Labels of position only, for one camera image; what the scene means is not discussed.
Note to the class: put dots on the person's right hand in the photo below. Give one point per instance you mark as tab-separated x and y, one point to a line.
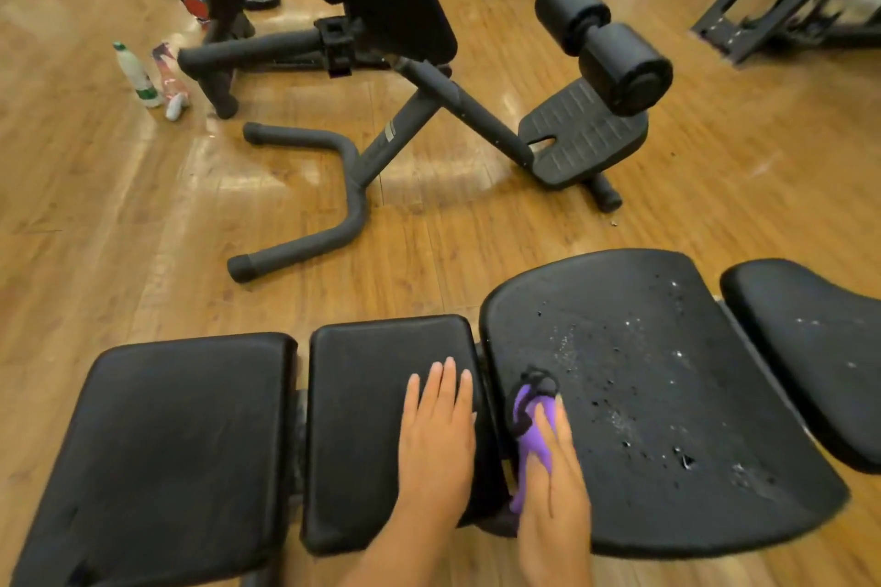
556	511

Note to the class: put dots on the rounded black bench pad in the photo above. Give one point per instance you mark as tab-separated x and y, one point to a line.
819	346

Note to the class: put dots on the person's right forearm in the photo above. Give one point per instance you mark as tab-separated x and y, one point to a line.
556	576

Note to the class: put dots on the person's left hand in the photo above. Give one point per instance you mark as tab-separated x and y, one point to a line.
435	456

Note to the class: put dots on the white bottle with green cap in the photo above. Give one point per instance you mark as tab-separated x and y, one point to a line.
137	79

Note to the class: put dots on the large rectangular black bench pad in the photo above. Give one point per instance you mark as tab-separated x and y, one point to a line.
172	456

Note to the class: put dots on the pink spray bottle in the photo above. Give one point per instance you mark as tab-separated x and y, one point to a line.
168	74

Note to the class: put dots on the black ribbed foot plate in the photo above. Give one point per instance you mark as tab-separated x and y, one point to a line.
585	139

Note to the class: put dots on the black foam roller pad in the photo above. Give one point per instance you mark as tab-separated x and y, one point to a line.
570	12
626	70

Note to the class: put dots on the black hyperextension bench frame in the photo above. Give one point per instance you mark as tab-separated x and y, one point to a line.
413	119

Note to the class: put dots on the small white bottle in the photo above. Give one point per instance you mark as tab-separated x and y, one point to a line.
176	107

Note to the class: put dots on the person's left little finger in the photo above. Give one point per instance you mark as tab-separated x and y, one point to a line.
411	401

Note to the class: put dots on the person's right fingers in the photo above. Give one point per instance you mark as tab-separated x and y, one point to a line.
554	442

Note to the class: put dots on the purple cleaning cloth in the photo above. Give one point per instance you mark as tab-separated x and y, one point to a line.
526	445

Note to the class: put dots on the wide black bench seat pad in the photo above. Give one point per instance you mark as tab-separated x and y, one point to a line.
661	387

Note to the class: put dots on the small rectangular black bench pad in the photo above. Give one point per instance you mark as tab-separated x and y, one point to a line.
358	428

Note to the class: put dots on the person's left middle finger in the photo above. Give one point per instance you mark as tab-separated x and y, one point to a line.
448	390

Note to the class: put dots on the person's left forearm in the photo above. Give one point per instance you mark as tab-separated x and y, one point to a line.
406	555

